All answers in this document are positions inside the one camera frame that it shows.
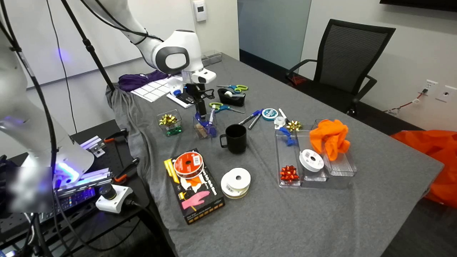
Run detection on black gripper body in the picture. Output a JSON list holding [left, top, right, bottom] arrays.
[[183, 81, 213, 104]]

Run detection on blue plastic piece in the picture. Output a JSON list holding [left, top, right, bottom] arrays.
[[205, 120, 219, 139]]

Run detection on empty clear compartment tray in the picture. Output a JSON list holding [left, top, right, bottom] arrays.
[[202, 51, 226, 65]]

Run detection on clear three-compartment tray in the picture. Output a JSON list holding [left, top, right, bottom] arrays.
[[275, 125, 359, 188]]

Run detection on black tape dispenser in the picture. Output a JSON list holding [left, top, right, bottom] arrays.
[[217, 87, 247, 107]]

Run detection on large gold gift bow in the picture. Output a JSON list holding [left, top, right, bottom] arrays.
[[159, 112, 180, 128]]

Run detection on white label sheets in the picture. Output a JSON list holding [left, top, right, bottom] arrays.
[[130, 75, 185, 104]]

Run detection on black mug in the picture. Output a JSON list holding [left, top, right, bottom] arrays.
[[219, 122, 249, 155]]

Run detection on silver marker blue cap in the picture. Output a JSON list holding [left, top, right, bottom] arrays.
[[247, 112, 265, 131], [237, 110, 263, 125]]

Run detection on red ribbon spool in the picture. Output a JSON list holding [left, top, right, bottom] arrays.
[[172, 149, 206, 178]]

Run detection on purple glove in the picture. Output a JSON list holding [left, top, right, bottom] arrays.
[[117, 70, 169, 92]]

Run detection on large white ribbon spool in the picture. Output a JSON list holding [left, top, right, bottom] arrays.
[[220, 165, 253, 199]]

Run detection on small gold gift bow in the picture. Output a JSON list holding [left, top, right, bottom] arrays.
[[285, 118, 305, 132]]

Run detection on black nitrile glove box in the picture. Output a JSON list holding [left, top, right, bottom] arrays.
[[163, 154, 227, 225]]

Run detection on red gift bow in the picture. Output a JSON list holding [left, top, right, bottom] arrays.
[[279, 164, 300, 184]]

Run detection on black tripod pole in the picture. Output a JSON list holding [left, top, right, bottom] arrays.
[[59, 0, 119, 92]]

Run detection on small white ribbon spool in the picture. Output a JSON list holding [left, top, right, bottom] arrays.
[[299, 147, 326, 174]]

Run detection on orange gloves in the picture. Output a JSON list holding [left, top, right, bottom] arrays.
[[307, 118, 353, 162]]

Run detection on grey tablecloth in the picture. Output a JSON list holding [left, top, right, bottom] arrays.
[[106, 51, 445, 257]]

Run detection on black mesh office chair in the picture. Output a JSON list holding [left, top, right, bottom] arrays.
[[285, 18, 397, 115]]

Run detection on black equipment cart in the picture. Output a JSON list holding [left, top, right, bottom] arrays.
[[0, 118, 162, 257]]

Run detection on orange plastic bag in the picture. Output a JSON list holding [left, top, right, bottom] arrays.
[[390, 128, 457, 209]]

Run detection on green blue handled scissors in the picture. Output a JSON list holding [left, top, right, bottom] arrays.
[[209, 100, 242, 114]]

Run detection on white wall thermostat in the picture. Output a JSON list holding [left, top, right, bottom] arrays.
[[192, 0, 209, 22]]

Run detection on white wall outlet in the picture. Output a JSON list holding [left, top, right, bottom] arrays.
[[422, 77, 440, 98]]

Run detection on black wall television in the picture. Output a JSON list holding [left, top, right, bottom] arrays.
[[379, 0, 457, 12]]

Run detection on white wall plate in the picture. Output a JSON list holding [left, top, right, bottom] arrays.
[[435, 84, 457, 104]]

